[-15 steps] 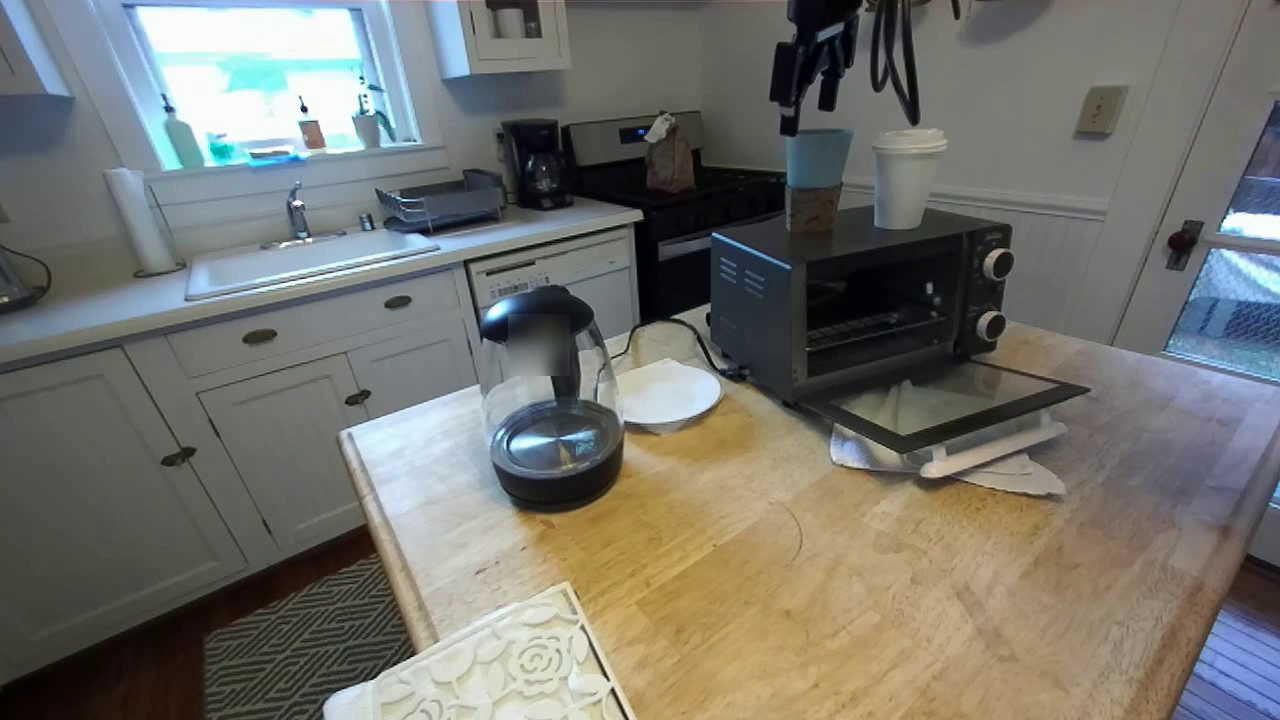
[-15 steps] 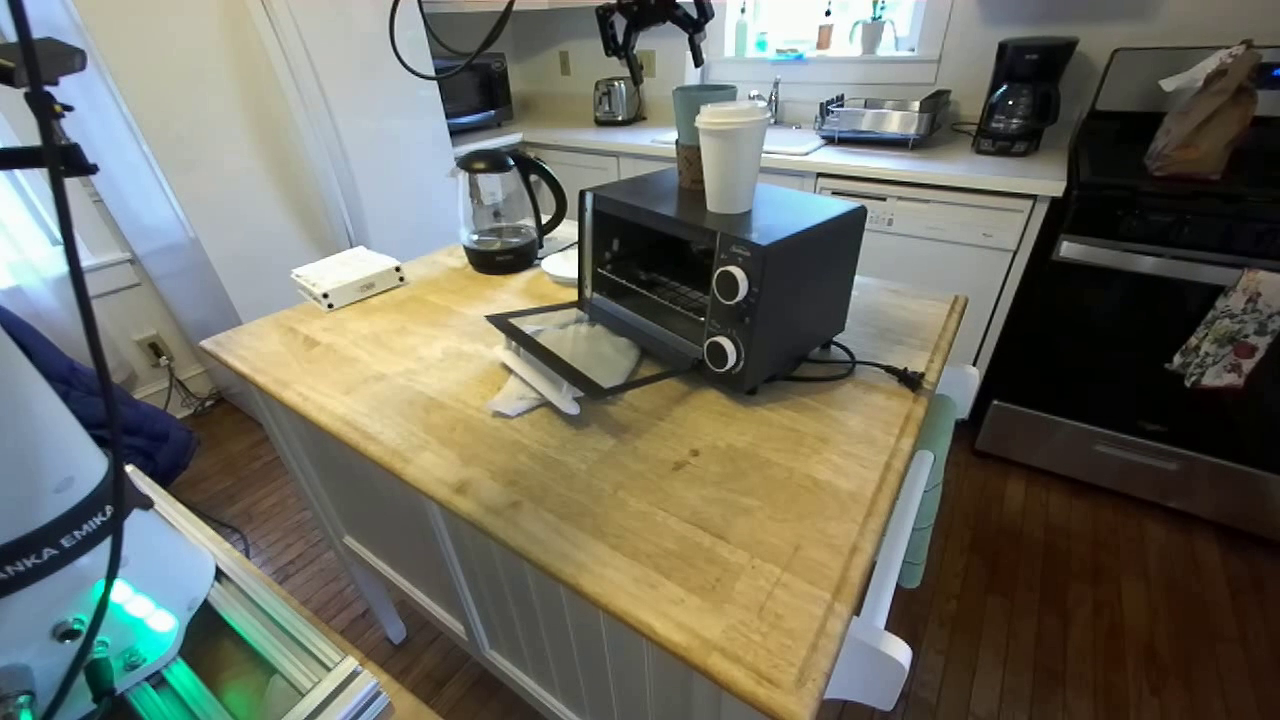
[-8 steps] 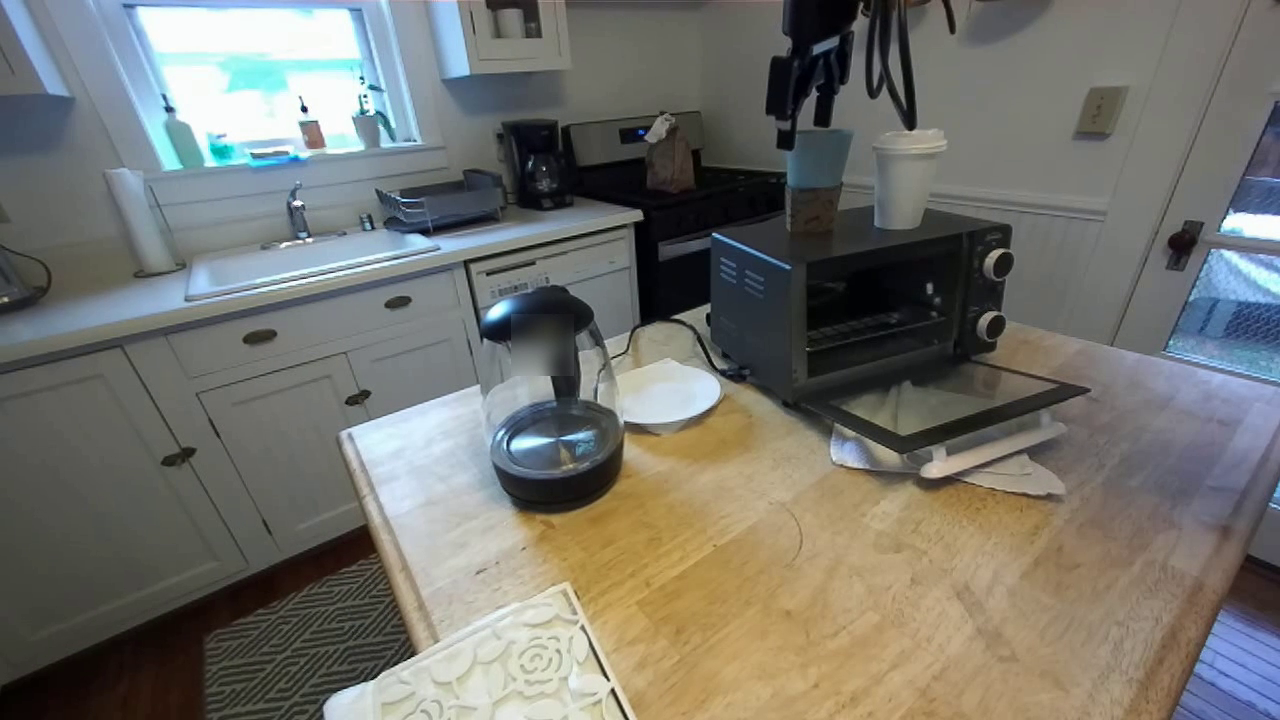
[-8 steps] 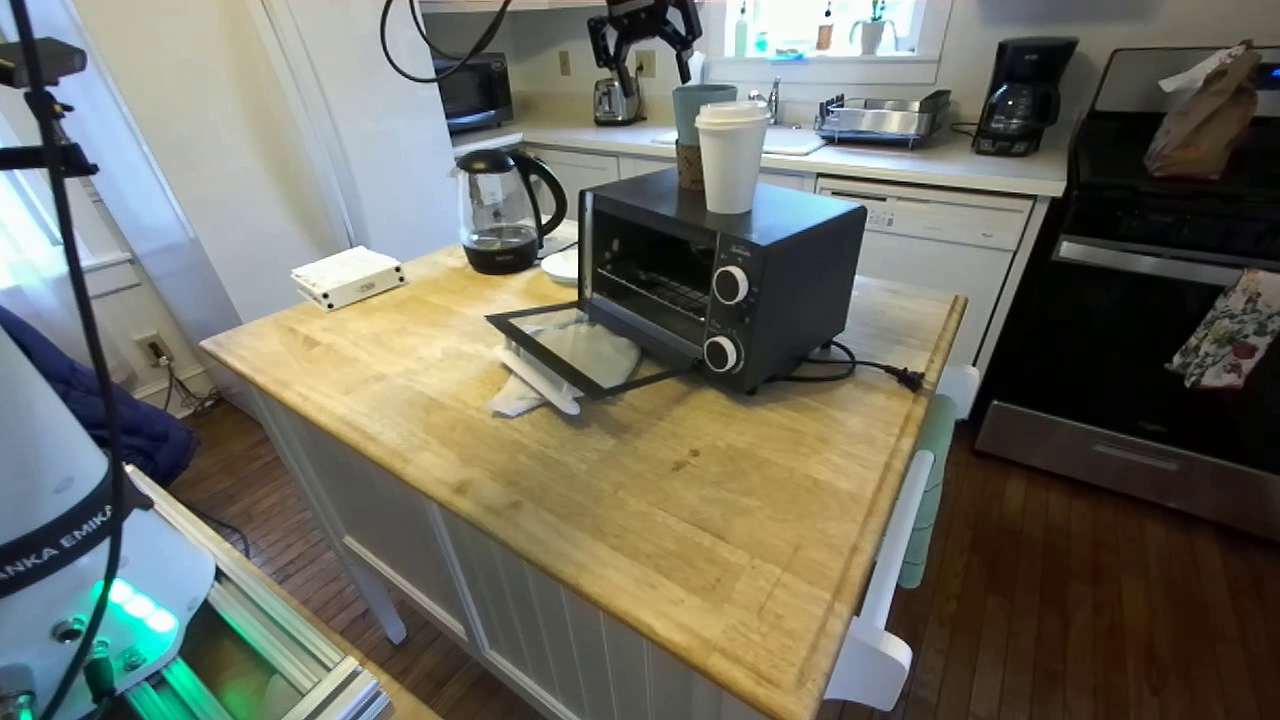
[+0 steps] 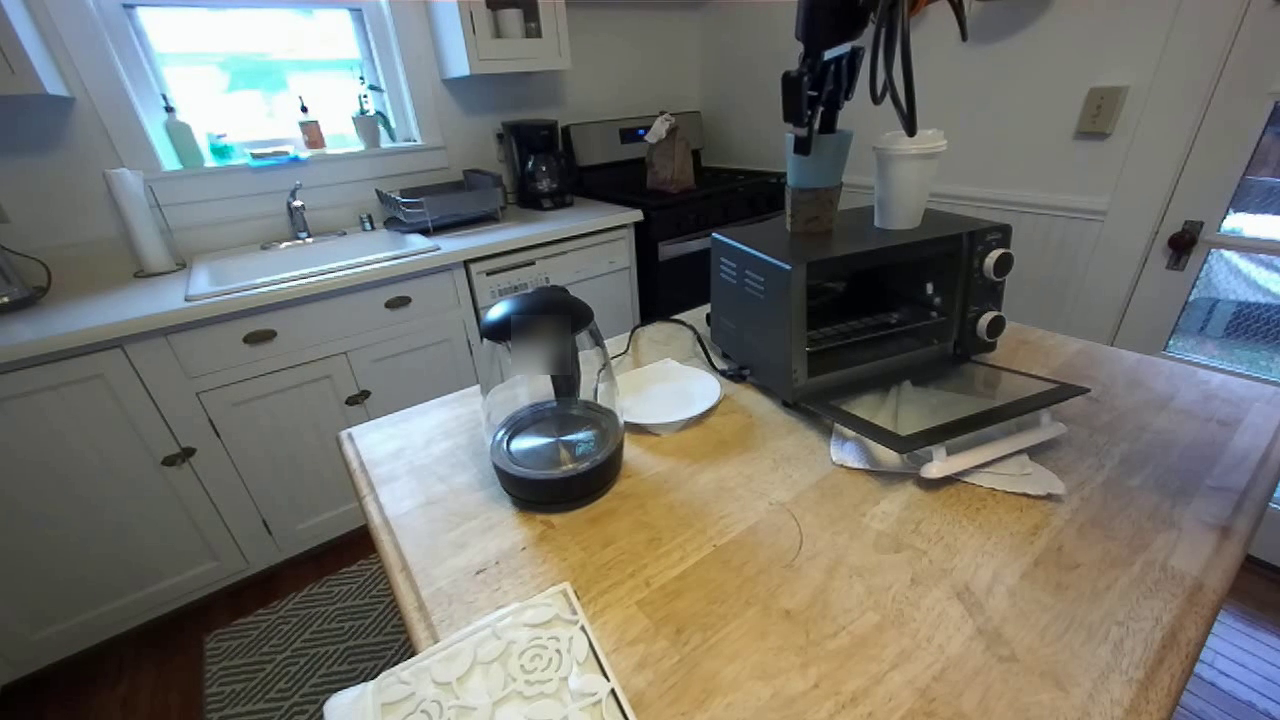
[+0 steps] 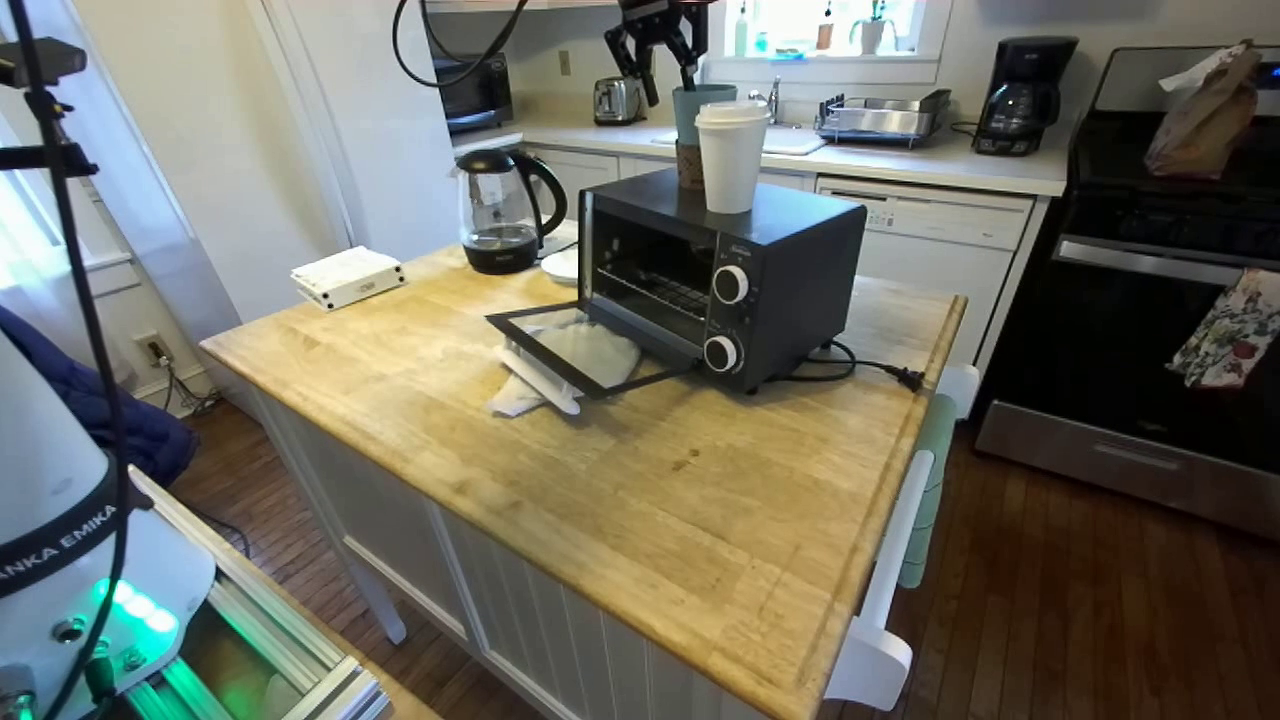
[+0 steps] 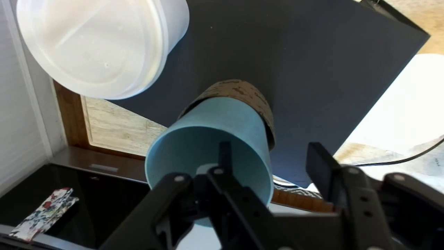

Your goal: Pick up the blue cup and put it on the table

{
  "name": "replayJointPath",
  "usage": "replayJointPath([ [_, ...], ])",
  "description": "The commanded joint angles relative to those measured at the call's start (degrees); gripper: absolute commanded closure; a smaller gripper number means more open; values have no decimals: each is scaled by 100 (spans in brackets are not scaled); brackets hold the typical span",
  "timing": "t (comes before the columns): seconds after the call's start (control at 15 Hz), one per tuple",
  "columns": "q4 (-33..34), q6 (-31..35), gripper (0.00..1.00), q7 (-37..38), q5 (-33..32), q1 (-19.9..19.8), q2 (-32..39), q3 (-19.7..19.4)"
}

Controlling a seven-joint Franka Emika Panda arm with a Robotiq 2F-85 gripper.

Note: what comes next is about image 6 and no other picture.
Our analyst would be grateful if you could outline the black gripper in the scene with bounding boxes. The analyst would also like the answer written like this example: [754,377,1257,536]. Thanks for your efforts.
[606,0,715,109]

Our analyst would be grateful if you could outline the blue cup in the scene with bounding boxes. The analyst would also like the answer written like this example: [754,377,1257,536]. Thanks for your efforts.
[668,80,739,152]

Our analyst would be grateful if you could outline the brown woven cup holder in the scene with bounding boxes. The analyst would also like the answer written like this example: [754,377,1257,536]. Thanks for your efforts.
[672,136,710,195]

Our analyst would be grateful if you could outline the white lidded paper cup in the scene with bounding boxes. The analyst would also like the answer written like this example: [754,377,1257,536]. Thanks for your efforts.
[694,100,776,219]

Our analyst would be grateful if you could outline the silver bread toaster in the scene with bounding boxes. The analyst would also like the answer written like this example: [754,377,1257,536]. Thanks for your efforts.
[590,70,649,131]

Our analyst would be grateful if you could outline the glass electric kettle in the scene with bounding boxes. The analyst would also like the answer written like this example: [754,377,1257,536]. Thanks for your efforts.
[457,143,572,278]

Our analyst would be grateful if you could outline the metal dish rack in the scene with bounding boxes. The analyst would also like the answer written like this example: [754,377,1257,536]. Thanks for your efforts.
[813,86,955,152]

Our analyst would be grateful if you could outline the black toaster oven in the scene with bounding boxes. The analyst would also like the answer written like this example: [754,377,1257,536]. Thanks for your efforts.
[483,168,871,403]

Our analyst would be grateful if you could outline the black coffee maker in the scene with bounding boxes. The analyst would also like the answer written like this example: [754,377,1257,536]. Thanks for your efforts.
[968,30,1082,158]

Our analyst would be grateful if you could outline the white flat box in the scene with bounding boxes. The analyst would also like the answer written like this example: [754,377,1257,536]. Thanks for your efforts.
[290,244,410,310]

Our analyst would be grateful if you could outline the green hanging towel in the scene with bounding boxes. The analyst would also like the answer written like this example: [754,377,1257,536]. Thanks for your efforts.
[898,393,960,597]

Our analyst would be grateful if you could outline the brown paper bag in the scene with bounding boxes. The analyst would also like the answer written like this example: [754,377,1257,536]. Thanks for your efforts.
[1142,36,1263,183]

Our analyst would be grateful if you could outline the black and steel stove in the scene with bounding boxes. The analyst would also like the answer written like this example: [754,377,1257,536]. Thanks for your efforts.
[971,45,1280,542]

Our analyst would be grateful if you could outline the white kitchen island cabinet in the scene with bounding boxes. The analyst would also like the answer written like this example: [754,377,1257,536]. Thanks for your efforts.
[211,356,764,720]

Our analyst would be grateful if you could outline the white towel bar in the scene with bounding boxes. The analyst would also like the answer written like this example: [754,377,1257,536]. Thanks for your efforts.
[822,362,984,715]

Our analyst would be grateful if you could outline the floral dish towel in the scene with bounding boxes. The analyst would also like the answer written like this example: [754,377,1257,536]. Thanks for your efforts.
[1164,267,1280,395]

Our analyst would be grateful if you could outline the dark blue cloth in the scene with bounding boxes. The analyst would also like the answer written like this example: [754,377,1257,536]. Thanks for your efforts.
[0,308,201,486]

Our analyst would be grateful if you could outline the black toaster power cord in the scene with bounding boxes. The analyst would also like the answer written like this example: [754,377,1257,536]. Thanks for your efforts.
[776,337,927,395]

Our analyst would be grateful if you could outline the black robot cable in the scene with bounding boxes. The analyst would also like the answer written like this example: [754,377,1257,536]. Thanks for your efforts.
[6,0,538,720]

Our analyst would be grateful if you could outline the black camera on tripod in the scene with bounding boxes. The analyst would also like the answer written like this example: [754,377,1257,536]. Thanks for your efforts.
[0,30,106,181]

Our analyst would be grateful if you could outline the aluminium rail frame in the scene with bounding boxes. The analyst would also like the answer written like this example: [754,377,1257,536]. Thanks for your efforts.
[116,457,398,720]

